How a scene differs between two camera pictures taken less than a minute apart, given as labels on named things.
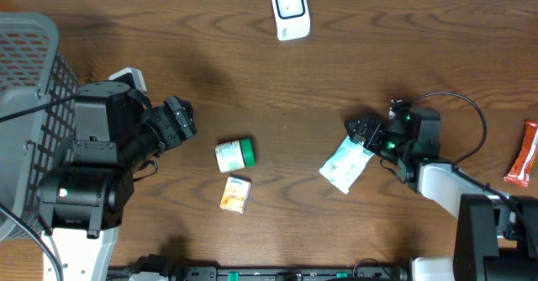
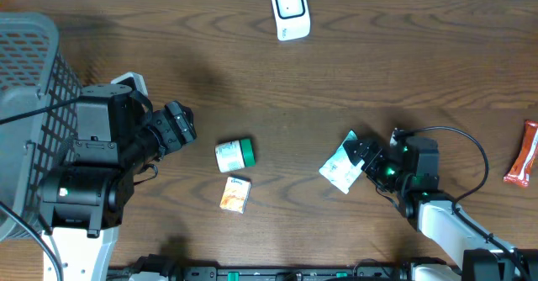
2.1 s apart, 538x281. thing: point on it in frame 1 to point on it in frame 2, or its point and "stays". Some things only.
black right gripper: [366, 126] to [369, 148]
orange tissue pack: [235, 194] stays
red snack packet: [519, 173] stays
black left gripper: [165, 133] stays
